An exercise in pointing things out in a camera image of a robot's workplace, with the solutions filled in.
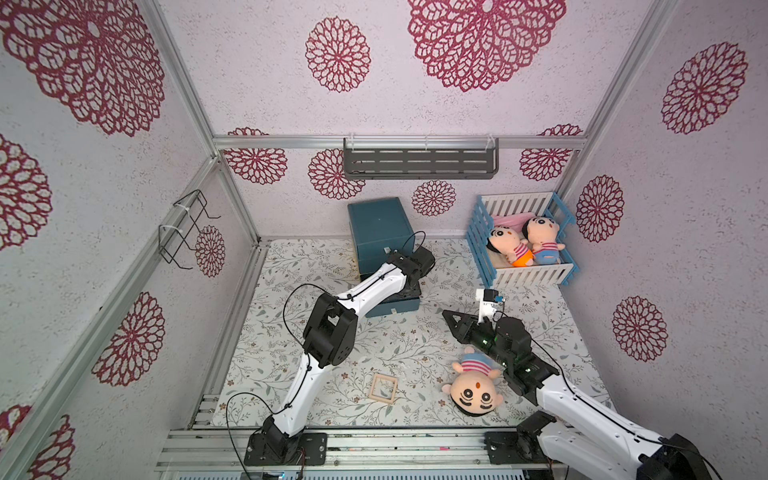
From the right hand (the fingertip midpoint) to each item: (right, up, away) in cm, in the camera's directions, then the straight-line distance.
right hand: (448, 315), depth 80 cm
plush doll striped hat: (+5, -18, -5) cm, 19 cm away
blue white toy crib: (+21, +13, +24) cm, 34 cm away
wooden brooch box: (-17, -21, +4) cm, 28 cm away
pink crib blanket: (+32, +30, +32) cm, 54 cm away
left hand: (-12, +5, +17) cm, 21 cm away
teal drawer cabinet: (-19, +25, +15) cm, 35 cm away
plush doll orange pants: (+26, +21, +23) cm, 40 cm away
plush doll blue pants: (+37, +24, +22) cm, 49 cm away
